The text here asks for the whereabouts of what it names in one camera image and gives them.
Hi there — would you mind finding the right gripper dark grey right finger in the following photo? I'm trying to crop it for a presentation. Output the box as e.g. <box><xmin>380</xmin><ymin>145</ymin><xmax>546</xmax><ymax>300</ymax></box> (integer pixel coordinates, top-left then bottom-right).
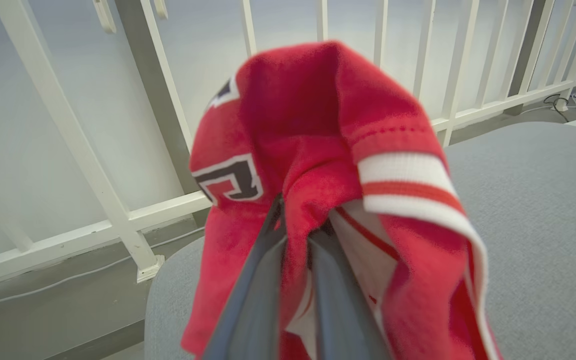
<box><xmin>309</xmin><ymin>231</ymin><xmax>395</xmax><ymax>360</ymax></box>

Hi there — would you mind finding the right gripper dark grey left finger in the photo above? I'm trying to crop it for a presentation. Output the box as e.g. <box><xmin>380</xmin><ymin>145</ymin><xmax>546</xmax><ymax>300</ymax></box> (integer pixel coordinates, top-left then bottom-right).
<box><xmin>202</xmin><ymin>194</ymin><xmax>287</xmax><ymax>360</ymax></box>

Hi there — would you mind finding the red white sports jersey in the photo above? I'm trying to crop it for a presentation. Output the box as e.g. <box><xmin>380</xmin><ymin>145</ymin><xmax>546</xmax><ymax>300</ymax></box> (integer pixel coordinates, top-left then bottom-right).
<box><xmin>180</xmin><ymin>40</ymin><xmax>505</xmax><ymax>360</ymax></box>

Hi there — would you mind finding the white metal railing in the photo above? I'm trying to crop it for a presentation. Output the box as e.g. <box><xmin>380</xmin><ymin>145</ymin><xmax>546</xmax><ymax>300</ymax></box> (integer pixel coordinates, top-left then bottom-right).
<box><xmin>0</xmin><ymin>0</ymin><xmax>576</xmax><ymax>292</ymax></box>

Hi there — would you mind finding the grey fabric sofa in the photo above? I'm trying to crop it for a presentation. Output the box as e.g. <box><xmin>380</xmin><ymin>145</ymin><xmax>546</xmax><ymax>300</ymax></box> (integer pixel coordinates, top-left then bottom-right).
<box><xmin>143</xmin><ymin>121</ymin><xmax>576</xmax><ymax>360</ymax></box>

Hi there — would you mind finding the white floor cable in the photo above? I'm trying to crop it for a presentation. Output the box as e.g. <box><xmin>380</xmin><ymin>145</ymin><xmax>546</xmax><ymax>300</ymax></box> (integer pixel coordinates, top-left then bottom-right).
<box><xmin>0</xmin><ymin>226</ymin><xmax>206</xmax><ymax>315</ymax></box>

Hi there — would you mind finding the grey structural post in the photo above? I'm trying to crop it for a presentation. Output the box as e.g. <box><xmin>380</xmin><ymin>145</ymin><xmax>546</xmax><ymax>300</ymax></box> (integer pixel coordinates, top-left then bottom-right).
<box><xmin>114</xmin><ymin>0</ymin><xmax>210</xmax><ymax>228</ymax></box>

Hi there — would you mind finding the black floor cable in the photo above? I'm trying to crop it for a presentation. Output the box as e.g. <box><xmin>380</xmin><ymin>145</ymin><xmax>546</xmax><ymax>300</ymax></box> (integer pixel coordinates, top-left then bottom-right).
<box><xmin>542</xmin><ymin>92</ymin><xmax>572</xmax><ymax>123</ymax></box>

